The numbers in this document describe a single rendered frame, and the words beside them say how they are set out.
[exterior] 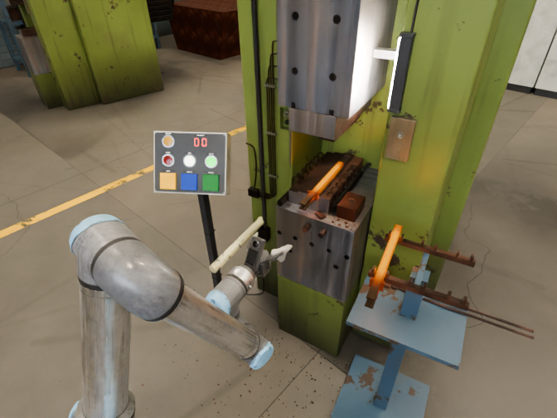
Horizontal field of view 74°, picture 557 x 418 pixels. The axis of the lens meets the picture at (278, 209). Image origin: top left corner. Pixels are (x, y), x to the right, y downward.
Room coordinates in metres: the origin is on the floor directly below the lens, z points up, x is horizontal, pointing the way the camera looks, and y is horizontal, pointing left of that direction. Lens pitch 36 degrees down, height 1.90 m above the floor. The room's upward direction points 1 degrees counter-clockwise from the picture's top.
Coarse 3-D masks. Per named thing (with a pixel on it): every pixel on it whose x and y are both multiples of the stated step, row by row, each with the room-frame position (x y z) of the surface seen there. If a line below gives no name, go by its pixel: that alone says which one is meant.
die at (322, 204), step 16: (336, 160) 1.63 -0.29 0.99; (352, 160) 1.62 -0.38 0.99; (304, 176) 1.50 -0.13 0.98; (320, 176) 1.48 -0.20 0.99; (336, 176) 1.46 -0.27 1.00; (288, 192) 1.39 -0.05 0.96; (304, 192) 1.35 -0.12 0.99; (320, 192) 1.33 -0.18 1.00; (336, 192) 1.35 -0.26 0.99; (320, 208) 1.30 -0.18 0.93
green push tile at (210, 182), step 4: (204, 176) 1.43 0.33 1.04; (208, 176) 1.43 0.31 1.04; (212, 176) 1.42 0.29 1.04; (216, 176) 1.42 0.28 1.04; (204, 180) 1.42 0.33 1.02; (208, 180) 1.42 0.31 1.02; (212, 180) 1.42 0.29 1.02; (216, 180) 1.41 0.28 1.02; (204, 184) 1.41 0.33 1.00; (208, 184) 1.41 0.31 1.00; (212, 184) 1.41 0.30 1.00; (216, 184) 1.40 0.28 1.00; (204, 188) 1.40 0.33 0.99; (208, 188) 1.40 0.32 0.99; (212, 188) 1.40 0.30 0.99; (216, 188) 1.40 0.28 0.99
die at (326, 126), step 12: (288, 108) 1.39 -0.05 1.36; (288, 120) 1.39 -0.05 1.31; (300, 120) 1.36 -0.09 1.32; (312, 120) 1.33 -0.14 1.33; (324, 120) 1.31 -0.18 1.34; (336, 120) 1.29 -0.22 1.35; (348, 120) 1.40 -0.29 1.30; (300, 132) 1.36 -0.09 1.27; (312, 132) 1.33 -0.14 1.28; (324, 132) 1.31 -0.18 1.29; (336, 132) 1.29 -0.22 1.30
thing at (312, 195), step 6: (336, 168) 1.52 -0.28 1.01; (330, 174) 1.47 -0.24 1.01; (324, 180) 1.42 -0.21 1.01; (318, 186) 1.37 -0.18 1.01; (324, 186) 1.39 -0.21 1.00; (312, 192) 1.31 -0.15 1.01; (318, 192) 1.34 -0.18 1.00; (306, 198) 1.27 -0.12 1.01; (312, 198) 1.30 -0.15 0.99; (306, 204) 1.23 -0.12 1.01
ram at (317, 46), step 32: (288, 0) 1.39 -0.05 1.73; (320, 0) 1.33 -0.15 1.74; (352, 0) 1.27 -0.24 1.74; (384, 0) 1.46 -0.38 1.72; (288, 32) 1.39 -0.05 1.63; (320, 32) 1.33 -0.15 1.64; (352, 32) 1.27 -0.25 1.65; (384, 32) 1.51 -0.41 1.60; (288, 64) 1.39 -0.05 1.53; (320, 64) 1.32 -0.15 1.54; (352, 64) 1.26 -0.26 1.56; (384, 64) 1.56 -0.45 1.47; (288, 96) 1.39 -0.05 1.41; (320, 96) 1.32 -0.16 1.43; (352, 96) 1.27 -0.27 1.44
